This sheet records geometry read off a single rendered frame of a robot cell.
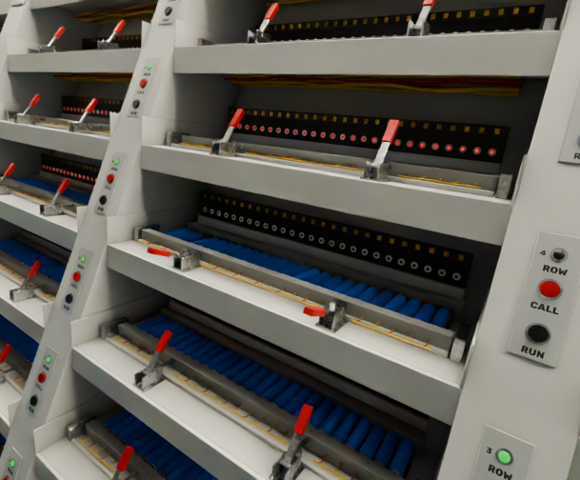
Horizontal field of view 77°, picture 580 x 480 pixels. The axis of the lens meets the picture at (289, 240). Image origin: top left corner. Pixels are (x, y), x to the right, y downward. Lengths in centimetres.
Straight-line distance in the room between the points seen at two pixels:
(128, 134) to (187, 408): 50
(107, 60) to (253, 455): 83
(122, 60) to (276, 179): 51
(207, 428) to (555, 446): 41
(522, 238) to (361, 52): 32
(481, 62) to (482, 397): 37
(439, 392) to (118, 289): 59
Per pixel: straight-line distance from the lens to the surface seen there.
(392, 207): 46
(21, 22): 144
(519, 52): 52
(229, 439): 57
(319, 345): 47
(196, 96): 84
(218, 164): 60
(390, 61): 55
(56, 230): 90
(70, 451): 85
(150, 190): 77
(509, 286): 42
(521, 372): 43
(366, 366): 45
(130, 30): 139
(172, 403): 63
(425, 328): 47
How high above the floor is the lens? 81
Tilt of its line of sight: 3 degrees up
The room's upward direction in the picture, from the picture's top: 17 degrees clockwise
